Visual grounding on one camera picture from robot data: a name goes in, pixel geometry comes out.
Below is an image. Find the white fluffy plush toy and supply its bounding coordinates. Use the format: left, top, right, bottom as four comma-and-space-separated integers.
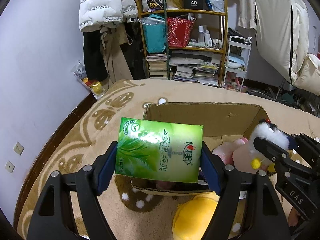
248, 119, 291, 173

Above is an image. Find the pink swirl plush cushion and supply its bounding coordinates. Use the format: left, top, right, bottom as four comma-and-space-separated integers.
233, 142, 261, 174

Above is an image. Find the green tissue pack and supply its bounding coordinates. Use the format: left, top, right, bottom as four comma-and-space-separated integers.
115, 117, 203, 183

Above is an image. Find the person's right hand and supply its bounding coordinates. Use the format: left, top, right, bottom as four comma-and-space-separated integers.
288, 207, 300, 227

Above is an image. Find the pink plush toy right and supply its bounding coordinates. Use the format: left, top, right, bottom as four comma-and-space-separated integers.
212, 137, 248, 165

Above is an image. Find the open cardboard box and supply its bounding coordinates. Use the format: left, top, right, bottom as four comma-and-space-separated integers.
131, 102, 269, 196

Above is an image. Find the yellow plush toy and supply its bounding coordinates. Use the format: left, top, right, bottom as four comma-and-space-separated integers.
172, 192, 220, 239

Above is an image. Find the beige patterned round rug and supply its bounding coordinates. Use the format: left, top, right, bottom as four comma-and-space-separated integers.
13, 78, 320, 240

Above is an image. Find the white trolley cart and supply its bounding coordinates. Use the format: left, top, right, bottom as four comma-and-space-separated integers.
223, 35, 252, 93

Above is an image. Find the stack of books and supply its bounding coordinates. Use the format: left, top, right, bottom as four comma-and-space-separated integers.
146, 50, 221, 87

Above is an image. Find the cream hanging duvet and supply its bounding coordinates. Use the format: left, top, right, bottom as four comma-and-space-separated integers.
222, 0, 320, 95

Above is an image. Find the plastic bag of toys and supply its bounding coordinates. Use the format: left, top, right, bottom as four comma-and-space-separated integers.
71, 61, 106, 100

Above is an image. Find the wooden shelf unit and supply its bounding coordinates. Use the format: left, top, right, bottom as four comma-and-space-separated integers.
136, 0, 228, 87

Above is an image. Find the red gift bag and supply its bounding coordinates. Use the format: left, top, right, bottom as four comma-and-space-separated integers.
167, 17, 195, 48

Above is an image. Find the beige trench coat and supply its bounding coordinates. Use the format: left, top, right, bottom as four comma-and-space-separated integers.
100, 24, 132, 85

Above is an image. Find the teal bag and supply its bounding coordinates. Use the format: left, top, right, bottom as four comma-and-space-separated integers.
139, 15, 165, 53

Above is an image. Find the black box marked 40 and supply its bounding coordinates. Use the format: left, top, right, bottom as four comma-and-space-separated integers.
183, 0, 203, 10

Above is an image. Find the white puffer jacket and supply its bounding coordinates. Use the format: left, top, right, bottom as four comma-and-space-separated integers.
79, 0, 138, 33

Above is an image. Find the white wall socket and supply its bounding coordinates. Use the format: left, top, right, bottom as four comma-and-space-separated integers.
13, 142, 24, 155
5, 161, 15, 173

